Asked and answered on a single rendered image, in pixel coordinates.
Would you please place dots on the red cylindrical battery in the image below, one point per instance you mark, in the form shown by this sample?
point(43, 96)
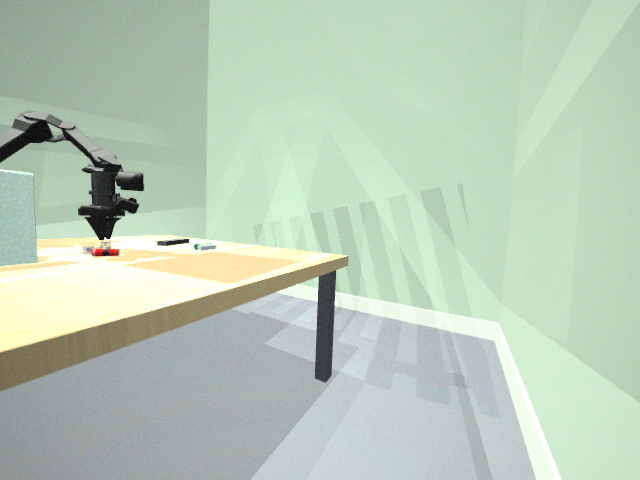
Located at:
point(105, 252)

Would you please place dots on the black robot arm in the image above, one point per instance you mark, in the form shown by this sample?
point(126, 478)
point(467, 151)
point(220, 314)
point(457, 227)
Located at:
point(31, 127)

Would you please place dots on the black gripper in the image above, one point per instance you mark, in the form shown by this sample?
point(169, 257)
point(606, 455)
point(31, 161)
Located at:
point(102, 217)

